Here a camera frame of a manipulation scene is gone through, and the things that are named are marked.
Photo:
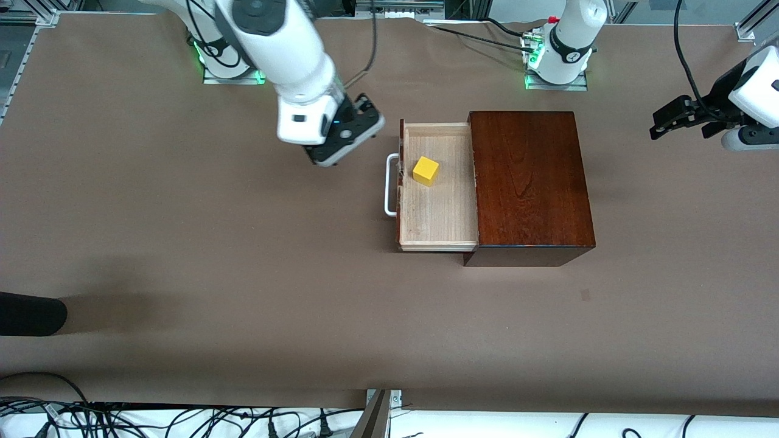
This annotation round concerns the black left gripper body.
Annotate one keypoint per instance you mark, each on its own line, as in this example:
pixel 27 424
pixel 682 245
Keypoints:
pixel 713 109

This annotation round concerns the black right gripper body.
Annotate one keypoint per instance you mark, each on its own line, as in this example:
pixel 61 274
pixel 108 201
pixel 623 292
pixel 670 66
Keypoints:
pixel 352 114

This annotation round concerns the yellow cube block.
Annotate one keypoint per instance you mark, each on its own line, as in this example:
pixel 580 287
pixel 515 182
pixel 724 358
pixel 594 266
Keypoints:
pixel 426 170

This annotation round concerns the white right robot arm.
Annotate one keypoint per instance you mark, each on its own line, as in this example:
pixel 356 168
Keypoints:
pixel 286 55

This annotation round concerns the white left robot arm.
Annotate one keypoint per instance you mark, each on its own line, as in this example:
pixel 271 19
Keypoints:
pixel 572 42

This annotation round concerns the aluminium profile bar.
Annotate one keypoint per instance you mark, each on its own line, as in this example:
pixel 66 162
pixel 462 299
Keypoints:
pixel 764 12

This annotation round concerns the dark brown wooden cabinet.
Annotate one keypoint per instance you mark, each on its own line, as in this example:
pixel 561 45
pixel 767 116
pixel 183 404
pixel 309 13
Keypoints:
pixel 535 182

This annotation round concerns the brown paper table cover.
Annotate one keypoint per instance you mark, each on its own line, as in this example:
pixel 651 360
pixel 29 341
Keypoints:
pixel 304 334

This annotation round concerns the dark metal strut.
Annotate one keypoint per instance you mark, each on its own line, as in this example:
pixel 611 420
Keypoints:
pixel 372 420

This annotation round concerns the black power plug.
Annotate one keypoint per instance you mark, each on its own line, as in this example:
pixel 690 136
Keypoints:
pixel 326 429
pixel 272 430

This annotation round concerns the black ribbed cylinder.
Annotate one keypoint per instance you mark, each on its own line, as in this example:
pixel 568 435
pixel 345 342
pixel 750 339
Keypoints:
pixel 30 313

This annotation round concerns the aluminium corner bracket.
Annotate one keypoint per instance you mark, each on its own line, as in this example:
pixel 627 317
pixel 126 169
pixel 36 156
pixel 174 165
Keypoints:
pixel 745 31

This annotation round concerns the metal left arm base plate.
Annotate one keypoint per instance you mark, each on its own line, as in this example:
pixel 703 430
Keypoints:
pixel 557 87

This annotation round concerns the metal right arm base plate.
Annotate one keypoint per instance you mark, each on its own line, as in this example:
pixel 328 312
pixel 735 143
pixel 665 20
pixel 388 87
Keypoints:
pixel 231 80

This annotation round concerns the small metal bracket plate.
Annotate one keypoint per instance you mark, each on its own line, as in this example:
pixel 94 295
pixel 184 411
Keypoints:
pixel 395 396

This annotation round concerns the perforated metal rail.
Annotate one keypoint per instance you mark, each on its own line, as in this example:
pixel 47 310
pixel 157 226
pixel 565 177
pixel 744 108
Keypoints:
pixel 18 67

